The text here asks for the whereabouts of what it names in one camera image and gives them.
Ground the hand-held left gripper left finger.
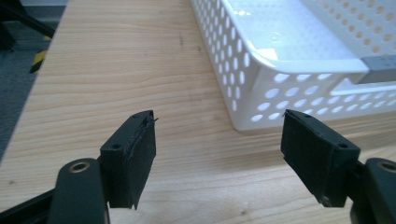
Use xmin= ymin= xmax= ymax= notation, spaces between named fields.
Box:
xmin=99 ymin=109 xmax=159 ymax=210

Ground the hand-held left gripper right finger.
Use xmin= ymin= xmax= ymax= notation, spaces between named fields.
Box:
xmin=280 ymin=108 xmax=361 ymax=208

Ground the white perforated plastic basket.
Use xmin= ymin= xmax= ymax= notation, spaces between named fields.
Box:
xmin=190 ymin=0 xmax=396 ymax=132

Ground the yellow black striped tape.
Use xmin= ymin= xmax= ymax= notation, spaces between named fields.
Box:
xmin=29 ymin=35 xmax=52 ymax=75

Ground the black metal stand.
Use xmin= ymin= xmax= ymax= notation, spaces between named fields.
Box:
xmin=0 ymin=0 xmax=57 ymax=52

